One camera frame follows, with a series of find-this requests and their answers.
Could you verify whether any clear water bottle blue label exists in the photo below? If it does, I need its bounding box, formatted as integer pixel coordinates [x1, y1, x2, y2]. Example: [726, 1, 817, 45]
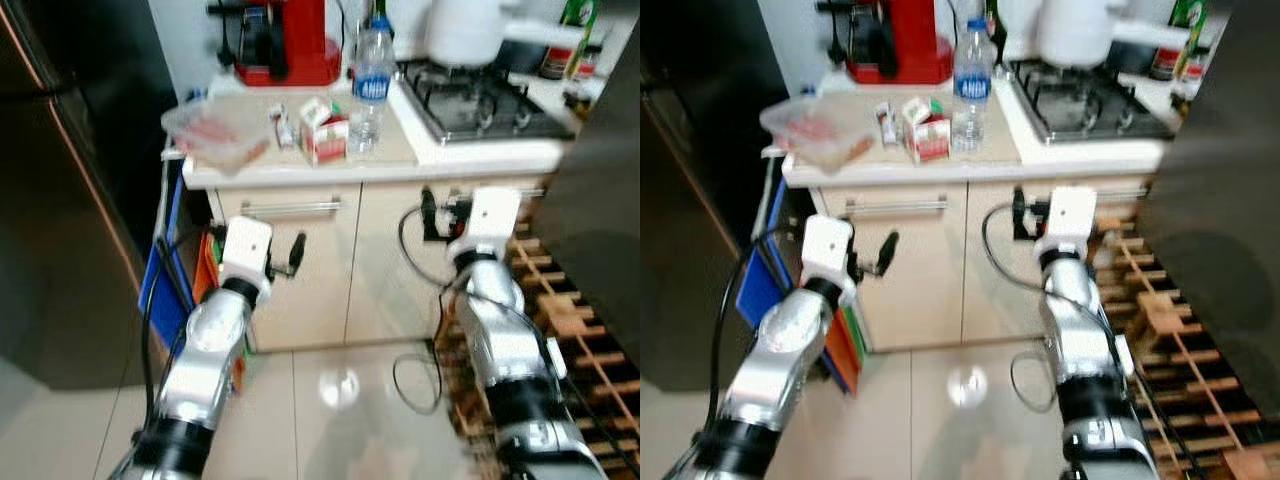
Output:
[950, 18, 998, 153]
[347, 18, 398, 156]

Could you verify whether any clear container with pink lid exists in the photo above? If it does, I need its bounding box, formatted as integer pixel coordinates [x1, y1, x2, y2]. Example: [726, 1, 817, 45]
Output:
[160, 95, 273, 176]
[760, 95, 876, 173]

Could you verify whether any small grey steel fridge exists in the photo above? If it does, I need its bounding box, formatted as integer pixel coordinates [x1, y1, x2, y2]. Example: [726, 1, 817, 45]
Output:
[1140, 0, 1280, 421]
[535, 30, 641, 371]

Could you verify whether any beige kitchen cabinet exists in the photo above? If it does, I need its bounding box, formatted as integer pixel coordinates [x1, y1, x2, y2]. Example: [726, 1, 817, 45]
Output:
[205, 180, 561, 353]
[800, 180, 1151, 353]

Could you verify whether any beige placemat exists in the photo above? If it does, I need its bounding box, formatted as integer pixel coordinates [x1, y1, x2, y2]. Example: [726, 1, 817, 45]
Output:
[785, 85, 1026, 171]
[180, 85, 421, 171]

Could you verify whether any stack of coloured boards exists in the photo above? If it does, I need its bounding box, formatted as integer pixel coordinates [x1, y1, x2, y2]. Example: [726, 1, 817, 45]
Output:
[735, 150, 866, 396]
[137, 150, 251, 391]

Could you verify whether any steel gas stove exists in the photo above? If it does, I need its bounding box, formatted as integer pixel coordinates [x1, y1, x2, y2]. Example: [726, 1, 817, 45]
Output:
[1005, 60, 1176, 144]
[400, 60, 576, 146]

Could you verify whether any small red white carton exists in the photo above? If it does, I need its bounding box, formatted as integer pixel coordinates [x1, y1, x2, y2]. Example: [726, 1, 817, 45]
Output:
[298, 97, 351, 166]
[900, 95, 953, 164]

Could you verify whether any small white sachet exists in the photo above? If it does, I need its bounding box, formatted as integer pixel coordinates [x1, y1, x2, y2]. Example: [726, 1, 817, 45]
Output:
[873, 100, 901, 149]
[268, 103, 298, 151]

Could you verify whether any wooden wine rack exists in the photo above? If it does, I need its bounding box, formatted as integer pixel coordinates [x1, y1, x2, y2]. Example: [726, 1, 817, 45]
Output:
[430, 190, 641, 480]
[1090, 190, 1280, 480]

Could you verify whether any tall dark appliance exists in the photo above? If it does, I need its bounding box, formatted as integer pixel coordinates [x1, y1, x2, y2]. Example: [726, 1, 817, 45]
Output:
[0, 0, 191, 391]
[640, 0, 791, 391]

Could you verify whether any dark jar with red label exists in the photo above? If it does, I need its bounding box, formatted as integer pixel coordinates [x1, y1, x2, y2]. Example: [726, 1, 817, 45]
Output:
[540, 45, 601, 81]
[1150, 45, 1206, 81]

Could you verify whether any green glass bottle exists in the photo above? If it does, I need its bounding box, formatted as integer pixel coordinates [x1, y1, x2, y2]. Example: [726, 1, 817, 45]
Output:
[1165, 0, 1211, 51]
[558, 0, 601, 51]

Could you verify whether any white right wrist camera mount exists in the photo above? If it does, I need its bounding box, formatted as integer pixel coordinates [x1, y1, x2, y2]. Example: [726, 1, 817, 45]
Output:
[1035, 185, 1099, 263]
[447, 187, 523, 263]

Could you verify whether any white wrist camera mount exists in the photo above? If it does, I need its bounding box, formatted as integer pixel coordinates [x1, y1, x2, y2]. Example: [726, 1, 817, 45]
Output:
[220, 215, 274, 301]
[1035, 185, 1099, 263]
[800, 213, 856, 301]
[447, 187, 523, 263]

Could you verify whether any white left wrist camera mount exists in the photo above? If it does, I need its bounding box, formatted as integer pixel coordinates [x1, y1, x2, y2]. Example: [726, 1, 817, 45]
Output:
[800, 213, 856, 301]
[220, 215, 274, 301]

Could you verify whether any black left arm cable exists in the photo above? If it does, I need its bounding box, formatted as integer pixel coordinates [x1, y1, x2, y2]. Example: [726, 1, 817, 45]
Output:
[140, 225, 216, 441]
[705, 225, 801, 441]

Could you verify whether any white pot with handle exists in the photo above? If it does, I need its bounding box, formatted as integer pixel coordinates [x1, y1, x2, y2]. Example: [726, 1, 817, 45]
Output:
[1035, 0, 1191, 69]
[425, 0, 586, 69]

